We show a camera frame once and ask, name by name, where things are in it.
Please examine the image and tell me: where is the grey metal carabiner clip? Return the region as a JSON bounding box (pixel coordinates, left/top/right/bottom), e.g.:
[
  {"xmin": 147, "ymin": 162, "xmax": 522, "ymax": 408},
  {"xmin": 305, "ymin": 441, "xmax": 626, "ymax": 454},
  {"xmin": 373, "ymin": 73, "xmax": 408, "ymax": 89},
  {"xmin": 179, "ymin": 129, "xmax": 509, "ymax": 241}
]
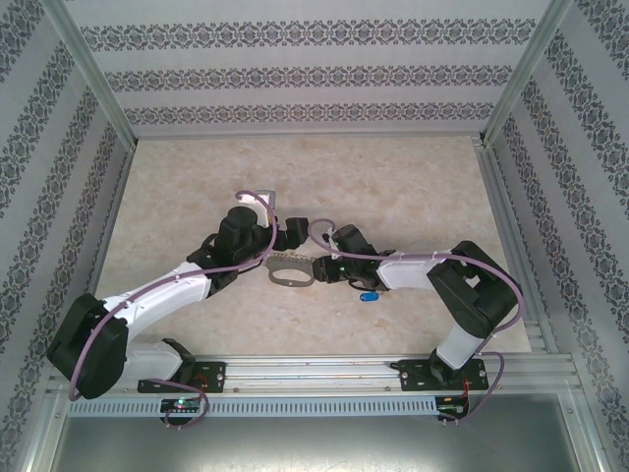
[{"xmin": 268, "ymin": 251, "xmax": 315, "ymax": 265}]

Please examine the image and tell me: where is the grey metal carabiner keyring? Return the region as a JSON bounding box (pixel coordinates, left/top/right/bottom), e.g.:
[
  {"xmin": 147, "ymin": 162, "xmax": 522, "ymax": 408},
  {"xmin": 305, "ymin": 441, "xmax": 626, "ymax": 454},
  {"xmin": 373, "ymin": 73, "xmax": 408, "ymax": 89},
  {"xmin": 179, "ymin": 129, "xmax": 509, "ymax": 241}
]
[{"xmin": 264, "ymin": 258, "xmax": 315, "ymax": 287}]

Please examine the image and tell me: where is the grey metal panel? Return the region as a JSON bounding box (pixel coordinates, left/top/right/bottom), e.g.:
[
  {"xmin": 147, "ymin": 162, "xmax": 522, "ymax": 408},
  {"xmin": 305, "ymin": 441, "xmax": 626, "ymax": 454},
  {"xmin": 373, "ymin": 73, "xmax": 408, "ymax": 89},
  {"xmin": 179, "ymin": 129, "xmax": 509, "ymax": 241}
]
[{"xmin": 29, "ymin": 412, "xmax": 605, "ymax": 472}]

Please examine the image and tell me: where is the left circuit board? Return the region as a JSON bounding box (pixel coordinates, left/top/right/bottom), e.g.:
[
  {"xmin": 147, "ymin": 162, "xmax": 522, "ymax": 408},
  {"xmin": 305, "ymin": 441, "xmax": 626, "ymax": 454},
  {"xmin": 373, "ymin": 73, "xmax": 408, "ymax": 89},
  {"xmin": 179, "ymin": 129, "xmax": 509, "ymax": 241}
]
[{"xmin": 160, "ymin": 397, "xmax": 202, "ymax": 414}]

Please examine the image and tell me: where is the circuit board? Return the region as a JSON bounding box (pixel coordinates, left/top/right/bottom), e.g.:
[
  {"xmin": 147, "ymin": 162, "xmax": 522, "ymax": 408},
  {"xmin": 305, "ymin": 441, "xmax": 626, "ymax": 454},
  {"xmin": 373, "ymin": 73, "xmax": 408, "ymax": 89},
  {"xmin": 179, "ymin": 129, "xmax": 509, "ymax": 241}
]
[
  {"xmin": 436, "ymin": 395, "xmax": 471, "ymax": 419},
  {"xmin": 160, "ymin": 397, "xmax": 202, "ymax": 414}
]

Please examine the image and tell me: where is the right circuit board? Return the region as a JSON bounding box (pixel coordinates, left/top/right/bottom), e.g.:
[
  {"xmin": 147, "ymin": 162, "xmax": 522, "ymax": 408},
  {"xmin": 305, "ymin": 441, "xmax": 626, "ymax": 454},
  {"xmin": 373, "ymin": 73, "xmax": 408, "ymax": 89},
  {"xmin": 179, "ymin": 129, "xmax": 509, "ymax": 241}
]
[{"xmin": 436, "ymin": 395, "xmax": 471, "ymax": 419}]

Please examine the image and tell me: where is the aluminium mounting rail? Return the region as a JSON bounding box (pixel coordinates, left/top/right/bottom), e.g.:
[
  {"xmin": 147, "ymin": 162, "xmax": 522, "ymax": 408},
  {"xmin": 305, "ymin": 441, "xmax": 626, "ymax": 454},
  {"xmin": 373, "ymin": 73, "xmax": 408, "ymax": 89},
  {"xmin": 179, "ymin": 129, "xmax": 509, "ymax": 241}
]
[{"xmin": 46, "ymin": 351, "xmax": 579, "ymax": 394}]

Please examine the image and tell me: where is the aluminium side rail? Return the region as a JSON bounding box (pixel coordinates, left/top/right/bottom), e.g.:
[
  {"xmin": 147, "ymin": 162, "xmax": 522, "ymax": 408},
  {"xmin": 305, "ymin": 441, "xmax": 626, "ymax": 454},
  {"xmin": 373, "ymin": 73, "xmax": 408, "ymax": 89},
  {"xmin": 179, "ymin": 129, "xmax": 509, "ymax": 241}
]
[
  {"xmin": 471, "ymin": 137, "xmax": 561, "ymax": 355},
  {"xmin": 68, "ymin": 142, "xmax": 137, "ymax": 358}
]

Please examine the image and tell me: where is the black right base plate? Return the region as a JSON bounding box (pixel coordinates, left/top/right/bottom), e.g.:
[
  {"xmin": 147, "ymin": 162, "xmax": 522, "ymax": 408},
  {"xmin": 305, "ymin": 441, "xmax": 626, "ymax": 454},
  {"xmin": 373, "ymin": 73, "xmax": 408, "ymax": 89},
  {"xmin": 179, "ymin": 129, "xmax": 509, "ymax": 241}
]
[{"xmin": 396, "ymin": 358, "xmax": 490, "ymax": 393}]

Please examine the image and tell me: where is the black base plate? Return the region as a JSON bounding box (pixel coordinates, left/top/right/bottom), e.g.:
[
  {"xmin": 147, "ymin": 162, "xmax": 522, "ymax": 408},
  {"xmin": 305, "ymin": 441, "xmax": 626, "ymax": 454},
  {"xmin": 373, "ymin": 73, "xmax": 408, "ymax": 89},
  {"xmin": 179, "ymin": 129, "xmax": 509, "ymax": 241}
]
[
  {"xmin": 396, "ymin": 358, "xmax": 490, "ymax": 393},
  {"xmin": 137, "ymin": 361, "xmax": 227, "ymax": 394}
]

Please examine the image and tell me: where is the grey slotted cable duct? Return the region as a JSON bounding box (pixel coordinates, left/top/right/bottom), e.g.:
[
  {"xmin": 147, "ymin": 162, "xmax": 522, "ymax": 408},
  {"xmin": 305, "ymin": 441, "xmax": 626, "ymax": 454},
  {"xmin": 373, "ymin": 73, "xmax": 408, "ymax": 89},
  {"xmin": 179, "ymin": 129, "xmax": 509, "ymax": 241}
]
[{"xmin": 66, "ymin": 395, "xmax": 438, "ymax": 419}]

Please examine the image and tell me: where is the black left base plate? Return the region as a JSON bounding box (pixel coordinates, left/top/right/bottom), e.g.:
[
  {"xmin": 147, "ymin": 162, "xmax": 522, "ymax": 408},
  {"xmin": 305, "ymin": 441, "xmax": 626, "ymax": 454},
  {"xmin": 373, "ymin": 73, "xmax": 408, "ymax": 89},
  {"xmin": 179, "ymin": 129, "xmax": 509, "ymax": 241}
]
[{"xmin": 137, "ymin": 361, "xmax": 227, "ymax": 394}]

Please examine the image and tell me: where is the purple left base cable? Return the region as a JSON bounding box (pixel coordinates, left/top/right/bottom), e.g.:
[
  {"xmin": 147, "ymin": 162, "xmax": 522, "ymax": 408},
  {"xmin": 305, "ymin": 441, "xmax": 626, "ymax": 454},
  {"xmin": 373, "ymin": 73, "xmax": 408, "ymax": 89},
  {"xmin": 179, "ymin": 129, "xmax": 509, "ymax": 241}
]
[{"xmin": 146, "ymin": 377, "xmax": 211, "ymax": 430}]

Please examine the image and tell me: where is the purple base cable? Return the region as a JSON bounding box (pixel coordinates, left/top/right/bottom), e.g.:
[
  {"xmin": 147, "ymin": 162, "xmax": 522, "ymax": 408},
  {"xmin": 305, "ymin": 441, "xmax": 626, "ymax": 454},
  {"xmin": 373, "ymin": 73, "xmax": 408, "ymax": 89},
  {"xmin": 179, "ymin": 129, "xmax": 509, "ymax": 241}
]
[
  {"xmin": 454, "ymin": 351, "xmax": 507, "ymax": 427},
  {"xmin": 146, "ymin": 377, "xmax": 211, "ymax": 430}
]

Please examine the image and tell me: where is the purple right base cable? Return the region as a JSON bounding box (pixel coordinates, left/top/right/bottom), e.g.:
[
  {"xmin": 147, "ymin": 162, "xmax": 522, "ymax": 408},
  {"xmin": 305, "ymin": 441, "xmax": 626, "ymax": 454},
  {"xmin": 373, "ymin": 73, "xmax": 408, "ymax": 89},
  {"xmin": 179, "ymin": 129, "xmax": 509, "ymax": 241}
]
[{"xmin": 454, "ymin": 351, "xmax": 507, "ymax": 427}]

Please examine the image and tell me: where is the aluminium frame post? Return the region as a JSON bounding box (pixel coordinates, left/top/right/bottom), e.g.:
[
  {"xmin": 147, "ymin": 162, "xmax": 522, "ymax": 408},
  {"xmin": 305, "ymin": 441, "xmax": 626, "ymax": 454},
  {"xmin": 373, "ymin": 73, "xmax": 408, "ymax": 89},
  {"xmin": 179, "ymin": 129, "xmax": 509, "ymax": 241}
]
[
  {"xmin": 41, "ymin": 0, "xmax": 139, "ymax": 148},
  {"xmin": 479, "ymin": 0, "xmax": 576, "ymax": 148}
]

